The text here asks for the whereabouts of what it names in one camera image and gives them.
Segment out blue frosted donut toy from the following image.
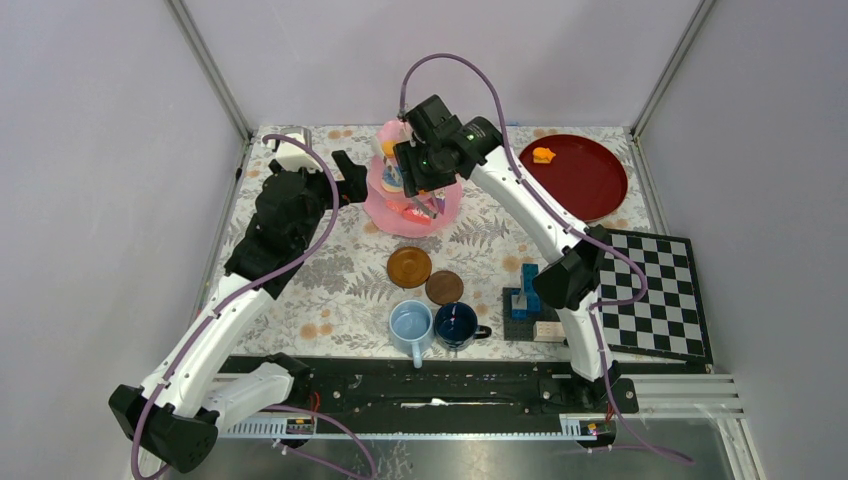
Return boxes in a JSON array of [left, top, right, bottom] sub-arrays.
[[381, 166, 403, 193]]

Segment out pink three-tier cake stand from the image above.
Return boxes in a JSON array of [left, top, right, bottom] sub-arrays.
[[364, 120, 462, 238]]

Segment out orange round cookie toy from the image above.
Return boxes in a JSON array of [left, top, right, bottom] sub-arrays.
[[381, 140, 396, 158]]

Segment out light brown wooden coaster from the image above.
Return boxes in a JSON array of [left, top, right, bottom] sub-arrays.
[[387, 246, 432, 289]]

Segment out orange yellow fish pastry toy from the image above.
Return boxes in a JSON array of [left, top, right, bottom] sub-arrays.
[[532, 147, 556, 165]]

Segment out dark brown wooden coaster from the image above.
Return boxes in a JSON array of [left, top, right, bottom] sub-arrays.
[[425, 270, 464, 305]]

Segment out light blue mug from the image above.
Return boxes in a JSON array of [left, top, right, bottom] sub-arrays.
[[388, 300, 435, 369]]

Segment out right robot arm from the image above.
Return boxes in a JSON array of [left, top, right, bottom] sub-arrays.
[[394, 95, 609, 381]]

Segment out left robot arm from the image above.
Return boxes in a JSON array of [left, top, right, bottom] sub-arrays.
[[108, 151, 368, 479]]

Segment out dark red round tray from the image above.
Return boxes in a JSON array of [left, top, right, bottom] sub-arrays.
[[519, 134, 629, 222]]

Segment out blue building block tower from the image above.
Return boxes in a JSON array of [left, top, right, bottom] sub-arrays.
[[509, 263, 541, 321]]

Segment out dark blue mug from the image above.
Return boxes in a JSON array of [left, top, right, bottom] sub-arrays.
[[434, 302, 493, 351]]

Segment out grey building block baseplate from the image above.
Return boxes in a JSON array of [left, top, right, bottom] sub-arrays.
[[502, 287, 560, 342]]

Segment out white building block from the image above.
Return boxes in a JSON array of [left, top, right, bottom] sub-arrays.
[[532, 321, 566, 343]]

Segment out black white checkerboard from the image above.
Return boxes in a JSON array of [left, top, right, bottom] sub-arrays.
[[601, 230, 713, 365]]

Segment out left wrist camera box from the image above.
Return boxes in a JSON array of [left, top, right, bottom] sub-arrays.
[[263, 126, 320, 172]]

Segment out aluminium frame post left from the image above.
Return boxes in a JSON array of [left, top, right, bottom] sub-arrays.
[[164, 0, 253, 142]]

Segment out aluminium frame post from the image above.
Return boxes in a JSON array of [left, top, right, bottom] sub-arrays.
[[630, 0, 717, 140], [164, 0, 253, 142]]

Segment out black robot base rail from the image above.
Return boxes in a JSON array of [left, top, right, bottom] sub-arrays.
[[220, 353, 639, 436]]

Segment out aluminium frame post right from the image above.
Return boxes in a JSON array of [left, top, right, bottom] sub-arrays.
[[630, 0, 717, 140]]

